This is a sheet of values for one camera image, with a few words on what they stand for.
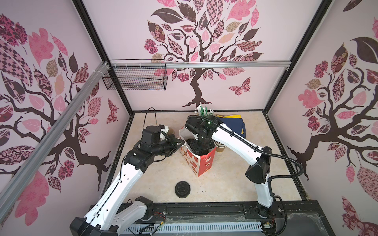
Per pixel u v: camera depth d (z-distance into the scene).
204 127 0.54
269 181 0.55
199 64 0.92
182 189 0.79
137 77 1.22
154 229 0.69
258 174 0.53
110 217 0.40
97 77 0.80
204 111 0.98
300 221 0.72
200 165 0.73
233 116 1.10
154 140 0.53
